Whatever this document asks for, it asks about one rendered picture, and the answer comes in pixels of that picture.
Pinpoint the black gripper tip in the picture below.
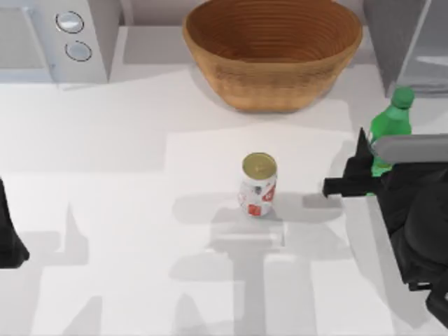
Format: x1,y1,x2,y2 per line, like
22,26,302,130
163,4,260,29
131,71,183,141
0,178,31,270

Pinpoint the large microwave knob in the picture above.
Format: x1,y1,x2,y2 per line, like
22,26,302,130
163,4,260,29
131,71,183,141
55,10,85,34

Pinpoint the small microwave knob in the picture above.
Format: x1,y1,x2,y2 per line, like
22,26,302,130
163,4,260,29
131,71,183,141
64,39,93,63

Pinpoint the red and white can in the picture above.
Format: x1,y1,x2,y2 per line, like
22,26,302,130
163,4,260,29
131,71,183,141
238,152,278,218

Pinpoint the brown woven basket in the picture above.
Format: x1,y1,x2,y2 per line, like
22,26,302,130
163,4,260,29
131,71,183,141
182,0,364,114

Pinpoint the grey cabinet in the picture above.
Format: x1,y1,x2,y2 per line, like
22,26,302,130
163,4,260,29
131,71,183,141
363,0,448,99

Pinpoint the pale grey rounded box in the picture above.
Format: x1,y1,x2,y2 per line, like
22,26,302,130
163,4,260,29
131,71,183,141
375,133,448,165

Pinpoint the pale microwave oven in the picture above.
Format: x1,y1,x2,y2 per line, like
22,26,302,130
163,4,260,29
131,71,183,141
0,0,123,91

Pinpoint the green bottle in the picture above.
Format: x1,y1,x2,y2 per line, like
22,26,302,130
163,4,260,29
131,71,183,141
369,85,416,177

